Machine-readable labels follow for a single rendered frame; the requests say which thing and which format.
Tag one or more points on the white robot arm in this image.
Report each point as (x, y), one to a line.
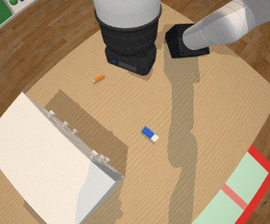
(227, 24)

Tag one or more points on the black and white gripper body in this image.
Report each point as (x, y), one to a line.
(129, 27)

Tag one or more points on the blue and white eraser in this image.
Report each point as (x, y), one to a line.
(150, 134)

